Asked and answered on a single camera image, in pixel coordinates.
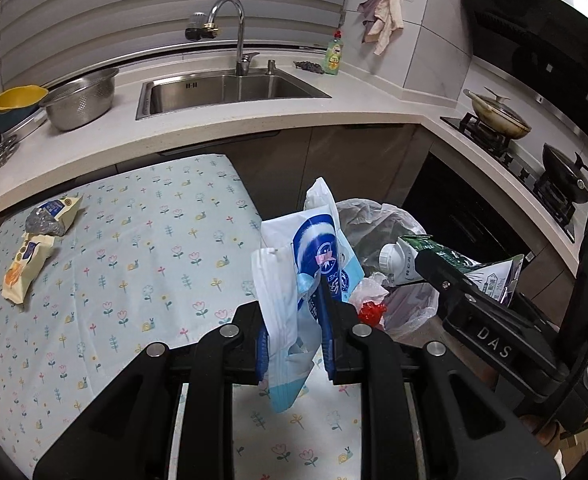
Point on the yellow blue plastic basin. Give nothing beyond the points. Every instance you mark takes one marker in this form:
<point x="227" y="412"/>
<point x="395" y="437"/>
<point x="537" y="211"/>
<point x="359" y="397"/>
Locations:
<point x="16" y="100"/>

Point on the red plastic bag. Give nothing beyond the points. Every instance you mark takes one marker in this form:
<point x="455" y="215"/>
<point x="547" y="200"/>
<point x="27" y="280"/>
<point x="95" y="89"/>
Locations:
<point x="371" y="314"/>

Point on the stainless steel sink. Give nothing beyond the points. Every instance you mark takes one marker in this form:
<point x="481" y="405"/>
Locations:
<point x="224" y="90"/>

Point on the beige hanging cloth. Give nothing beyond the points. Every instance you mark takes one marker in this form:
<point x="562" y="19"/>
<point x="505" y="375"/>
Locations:
<point x="389" y="20"/>

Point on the blue white plastic packet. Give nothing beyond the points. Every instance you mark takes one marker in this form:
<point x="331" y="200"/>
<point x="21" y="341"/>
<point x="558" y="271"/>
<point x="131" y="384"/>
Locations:
<point x="319" y="250"/>

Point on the black wok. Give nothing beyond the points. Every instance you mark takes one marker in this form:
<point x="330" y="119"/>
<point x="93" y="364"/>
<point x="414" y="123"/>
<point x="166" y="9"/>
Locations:
<point x="564" y="170"/>

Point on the beige frying pan with lid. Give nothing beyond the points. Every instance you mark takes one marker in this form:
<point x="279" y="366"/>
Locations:
<point x="499" y="117"/>

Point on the dark scrubber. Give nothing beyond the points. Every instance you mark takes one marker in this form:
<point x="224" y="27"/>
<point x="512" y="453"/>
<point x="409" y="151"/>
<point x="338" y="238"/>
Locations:
<point x="308" y="66"/>

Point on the yellow snack packet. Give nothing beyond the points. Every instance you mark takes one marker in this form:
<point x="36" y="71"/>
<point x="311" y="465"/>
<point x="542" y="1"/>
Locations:
<point x="21" y="275"/>

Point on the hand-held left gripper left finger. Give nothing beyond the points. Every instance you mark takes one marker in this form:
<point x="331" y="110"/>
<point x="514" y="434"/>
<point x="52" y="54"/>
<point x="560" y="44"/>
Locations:
<point x="262" y="360"/>

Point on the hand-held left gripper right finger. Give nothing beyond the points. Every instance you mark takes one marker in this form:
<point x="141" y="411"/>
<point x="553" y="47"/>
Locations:
<point x="326" y="340"/>

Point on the black built-in oven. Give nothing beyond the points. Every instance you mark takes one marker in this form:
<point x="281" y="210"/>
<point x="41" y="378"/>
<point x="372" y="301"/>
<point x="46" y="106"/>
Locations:
<point x="454" y="210"/>

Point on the trash bin with clear liner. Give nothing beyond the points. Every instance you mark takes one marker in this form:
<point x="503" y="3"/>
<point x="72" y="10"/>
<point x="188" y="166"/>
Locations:
<point x="409" y="310"/>

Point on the green dish soap bottle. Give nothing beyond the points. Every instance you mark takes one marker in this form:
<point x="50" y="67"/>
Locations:
<point x="334" y="57"/>

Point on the black gas stove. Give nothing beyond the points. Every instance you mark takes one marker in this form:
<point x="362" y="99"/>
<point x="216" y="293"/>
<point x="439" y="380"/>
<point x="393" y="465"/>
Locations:
<point x="514" y="160"/>

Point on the chrome kitchen faucet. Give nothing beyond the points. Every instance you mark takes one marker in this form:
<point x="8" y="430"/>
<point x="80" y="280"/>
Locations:
<point x="239" y="25"/>

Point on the white wrapper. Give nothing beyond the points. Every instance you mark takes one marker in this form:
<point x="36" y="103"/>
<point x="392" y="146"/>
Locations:
<point x="369" y="290"/>

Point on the green milk carton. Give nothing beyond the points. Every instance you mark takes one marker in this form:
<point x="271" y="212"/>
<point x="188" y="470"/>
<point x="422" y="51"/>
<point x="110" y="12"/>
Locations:
<point x="494" y="277"/>

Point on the white kitchen counter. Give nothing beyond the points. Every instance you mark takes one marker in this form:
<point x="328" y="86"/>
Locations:
<point x="354" y="105"/>

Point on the black range hood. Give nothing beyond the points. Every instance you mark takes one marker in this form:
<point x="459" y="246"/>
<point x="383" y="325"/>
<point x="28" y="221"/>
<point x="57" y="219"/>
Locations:
<point x="539" y="35"/>

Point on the floral printed tablecloth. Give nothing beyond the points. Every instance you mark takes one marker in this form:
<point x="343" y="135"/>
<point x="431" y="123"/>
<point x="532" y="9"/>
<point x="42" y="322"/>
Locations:
<point x="149" y="270"/>

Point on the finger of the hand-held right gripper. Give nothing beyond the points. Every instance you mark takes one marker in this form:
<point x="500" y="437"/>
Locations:
<point x="474" y="320"/>

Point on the silver foil snack packet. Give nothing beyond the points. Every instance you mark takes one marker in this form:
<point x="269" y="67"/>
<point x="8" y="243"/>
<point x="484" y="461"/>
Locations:
<point x="49" y="220"/>

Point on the grey window blind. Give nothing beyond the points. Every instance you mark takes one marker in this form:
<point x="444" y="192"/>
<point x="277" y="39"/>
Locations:
<point x="124" y="10"/>

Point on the steel colander bowl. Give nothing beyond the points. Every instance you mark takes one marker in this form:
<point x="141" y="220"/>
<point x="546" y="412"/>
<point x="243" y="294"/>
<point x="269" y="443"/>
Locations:
<point x="79" y="105"/>

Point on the purple hanging cloth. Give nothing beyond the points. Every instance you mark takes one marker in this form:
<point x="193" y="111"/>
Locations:
<point x="371" y="7"/>

